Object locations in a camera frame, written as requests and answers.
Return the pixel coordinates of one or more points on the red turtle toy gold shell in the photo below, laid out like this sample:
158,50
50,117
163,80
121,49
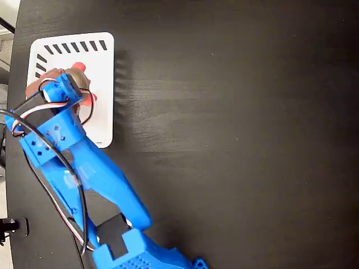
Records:
81,66

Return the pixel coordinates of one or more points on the white slotted tray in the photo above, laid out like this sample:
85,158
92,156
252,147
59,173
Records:
103,56

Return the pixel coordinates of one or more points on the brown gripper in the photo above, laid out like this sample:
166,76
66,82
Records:
68,86

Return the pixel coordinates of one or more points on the black table clamp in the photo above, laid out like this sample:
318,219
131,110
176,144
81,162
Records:
23,227

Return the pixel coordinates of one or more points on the black metal bar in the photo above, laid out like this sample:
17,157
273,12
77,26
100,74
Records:
7,24

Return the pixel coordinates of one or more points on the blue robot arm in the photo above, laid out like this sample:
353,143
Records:
98,173

